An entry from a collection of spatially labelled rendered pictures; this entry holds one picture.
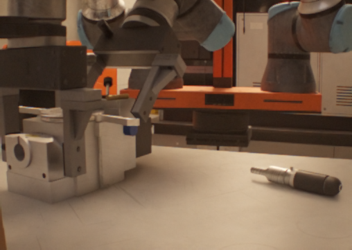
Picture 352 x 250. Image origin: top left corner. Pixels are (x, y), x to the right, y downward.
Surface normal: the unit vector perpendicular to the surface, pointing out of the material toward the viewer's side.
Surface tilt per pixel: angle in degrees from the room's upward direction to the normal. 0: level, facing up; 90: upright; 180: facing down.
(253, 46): 90
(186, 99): 90
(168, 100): 90
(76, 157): 90
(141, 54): 140
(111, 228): 0
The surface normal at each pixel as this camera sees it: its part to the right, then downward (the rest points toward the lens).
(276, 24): -0.80, 0.06
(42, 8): 0.55, 0.14
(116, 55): -0.32, 0.84
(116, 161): 0.86, 0.08
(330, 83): -0.32, 0.14
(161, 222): 0.00, -0.99
